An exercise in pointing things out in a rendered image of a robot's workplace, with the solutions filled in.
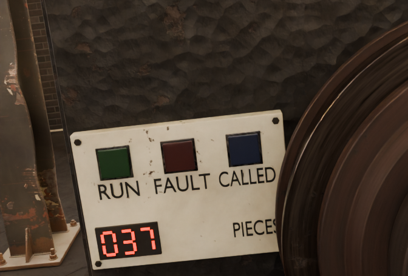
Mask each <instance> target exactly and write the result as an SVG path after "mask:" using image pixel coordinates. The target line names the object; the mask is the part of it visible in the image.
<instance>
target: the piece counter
mask: <svg viewBox="0 0 408 276"><path fill-rule="evenodd" d="M147 230H150V228H149V227H145V228H141V231H147ZM124 232H131V230H130V229H126V230H122V233H124ZM150 233H151V238H154V234H153V230H150ZM106 234H112V231H109V232H103V235H106ZM103 235H101V242H102V243H104V236H103ZM131 235H132V240H135V235H134V232H131ZM112 236H113V241H114V242H117V241H116V237H115V234H112ZM132 240H129V241H124V244H126V243H133V242H132ZM133 247H134V251H137V248H136V243H133ZM114 248H115V253H118V249H117V244H115V245H114ZM152 248H153V249H155V242H154V241H152ZM134 251H131V252H125V254H126V255H128V254H134ZM103 253H104V254H106V247H105V246H103ZM115 253H113V254H107V257H110V256H116V255H115Z"/></svg>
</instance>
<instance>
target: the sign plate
mask: <svg viewBox="0 0 408 276"><path fill-rule="evenodd" d="M255 133H257V134H258V140H259V152H260V162H259V163H249V164H238V165H231V159H230V149H229V142H228V137H229V136H238V135H249V134H255ZM70 141H71V145H72V152H73V158H74V162H75V169H76V176H77V180H78V187H79V191H80V197H81V204H82V208H83V215H84V221H85V225H86V232H87V239H88V243H89V250H90V256H91V260H92V267H93V269H94V270H96V269H107V268H119V267H126V266H138V265H145V264H157V263H169V262H175V261H187V260H199V259H206V258H218V257H230V256H236V255H248V254H260V253H267V252H279V248H278V245H277V236H276V224H275V204H276V191H277V183H278V179H279V174H280V171H281V166H282V162H283V159H284V155H285V153H286V151H285V137H284V124H283V117H282V112H281V110H270V111H264V112H253V113H242V114H236V115H225V116H215V117H209V118H198V119H187V120H181V121H170V122H164V123H154V124H143V125H137V126H126V127H116V128H110V129H98V130H88V131H82V132H74V133H73V134H71V136H70ZM182 141H192V148H193V153H194V162H195V169H193V170H181V171H175V172H166V167H165V158H164V153H163V144H165V143H176V142H182ZM121 148H127V154H128V159H129V167H130V171H131V175H130V176H129V177H118V178H107V179H102V177H101V170H100V163H99V159H98V151H99V150H109V149H121ZM145 227H149V228H150V230H153V234H154V238H151V233H150V230H147V231H141V228H145ZM126 229H130V230H131V232H134V235H135V240H132V235H131V232H124V233H122V230H126ZM109 231H112V234H115V237H116V241H117V242H114V241H113V236H112V234H106V235H103V232H109ZM101 235H103V236H104V243H102V242H101ZM129 240H132V242H133V243H136V248H137V251H134V247H133V243H126V244H124V241H129ZM152 241H154V242H155V249H153V248H152ZM115 244H117V249H118V253H115V248H114V245H115ZM103 246H105V247H106V254H104V253H103ZM131 251H134V254H128V255H126V254H125V252H131ZM113 253H115V255H116V256H110V257H107V254H113Z"/></svg>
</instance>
